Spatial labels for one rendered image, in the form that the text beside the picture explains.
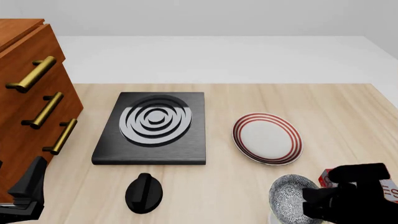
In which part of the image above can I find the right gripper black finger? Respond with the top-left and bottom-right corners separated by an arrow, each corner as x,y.
302,187 -> 341,220
328,162 -> 391,183

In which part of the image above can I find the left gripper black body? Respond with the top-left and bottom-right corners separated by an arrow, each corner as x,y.
0,198 -> 45,222

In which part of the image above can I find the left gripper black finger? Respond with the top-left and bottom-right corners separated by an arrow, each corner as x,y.
7,155 -> 49,202

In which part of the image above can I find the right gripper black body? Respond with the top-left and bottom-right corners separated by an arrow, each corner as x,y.
323,179 -> 398,224

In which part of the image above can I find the black patterned bowl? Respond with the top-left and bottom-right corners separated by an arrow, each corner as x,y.
268,174 -> 322,224

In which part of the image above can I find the white plate with red rings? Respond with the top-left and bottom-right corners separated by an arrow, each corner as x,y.
231,112 -> 304,166

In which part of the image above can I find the flat black stove plate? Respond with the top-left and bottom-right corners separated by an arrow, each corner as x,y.
91,91 -> 207,166

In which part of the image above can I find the red and white food box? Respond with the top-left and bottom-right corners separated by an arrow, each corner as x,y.
317,168 -> 398,209

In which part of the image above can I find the round black stove knob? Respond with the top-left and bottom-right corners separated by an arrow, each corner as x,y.
124,172 -> 164,215

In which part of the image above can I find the wooden cabinet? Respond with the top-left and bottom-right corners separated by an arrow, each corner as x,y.
0,18 -> 85,204

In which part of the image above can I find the wooden drawer with brass handle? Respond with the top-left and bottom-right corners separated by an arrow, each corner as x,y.
0,24 -> 67,99
0,62 -> 76,150
0,86 -> 85,204

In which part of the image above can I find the brass bar handle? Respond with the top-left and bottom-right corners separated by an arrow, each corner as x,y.
21,91 -> 65,130
5,55 -> 58,94
42,118 -> 78,156

